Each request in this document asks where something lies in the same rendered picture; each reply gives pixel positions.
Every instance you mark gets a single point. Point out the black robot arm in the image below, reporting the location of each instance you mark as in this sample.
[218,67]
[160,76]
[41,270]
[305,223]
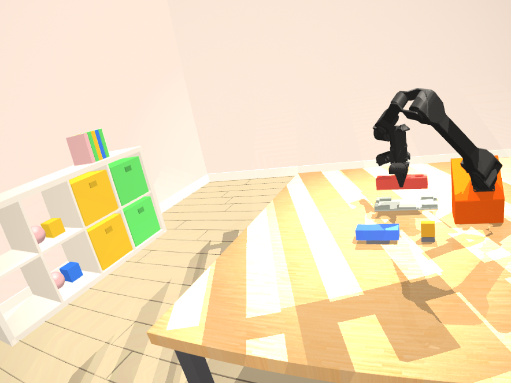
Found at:
[427,108]

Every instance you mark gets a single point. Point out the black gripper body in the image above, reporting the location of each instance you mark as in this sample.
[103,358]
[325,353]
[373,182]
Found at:
[401,155]

